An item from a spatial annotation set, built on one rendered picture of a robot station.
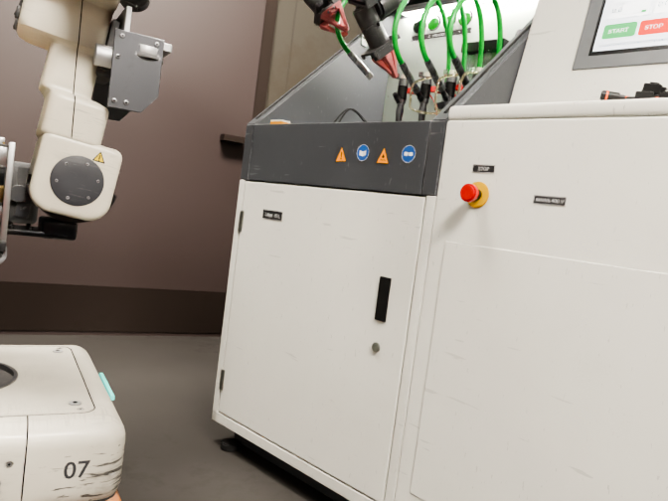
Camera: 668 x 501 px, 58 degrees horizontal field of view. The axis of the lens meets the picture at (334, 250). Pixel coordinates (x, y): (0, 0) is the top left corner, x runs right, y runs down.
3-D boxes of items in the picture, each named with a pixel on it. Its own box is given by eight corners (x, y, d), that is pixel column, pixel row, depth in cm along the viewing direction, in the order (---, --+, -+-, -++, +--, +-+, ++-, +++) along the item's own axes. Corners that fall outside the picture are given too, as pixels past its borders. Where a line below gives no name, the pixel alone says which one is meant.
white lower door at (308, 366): (215, 411, 178) (243, 180, 174) (222, 410, 180) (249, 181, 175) (380, 505, 132) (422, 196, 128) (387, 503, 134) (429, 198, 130)
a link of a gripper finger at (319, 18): (354, 32, 170) (332, 8, 171) (357, 19, 163) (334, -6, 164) (336, 46, 169) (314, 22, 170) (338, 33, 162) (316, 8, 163)
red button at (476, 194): (453, 204, 119) (457, 178, 118) (464, 206, 122) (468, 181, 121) (476, 207, 115) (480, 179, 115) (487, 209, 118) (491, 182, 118)
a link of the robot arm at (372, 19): (347, 11, 158) (358, 7, 153) (366, -2, 160) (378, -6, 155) (359, 35, 161) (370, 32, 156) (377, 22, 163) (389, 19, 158)
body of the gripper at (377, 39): (403, 39, 161) (391, 13, 158) (377, 59, 158) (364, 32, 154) (388, 43, 167) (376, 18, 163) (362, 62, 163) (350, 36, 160)
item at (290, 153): (248, 179, 173) (254, 123, 172) (259, 181, 176) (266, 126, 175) (420, 195, 130) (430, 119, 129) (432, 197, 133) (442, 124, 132)
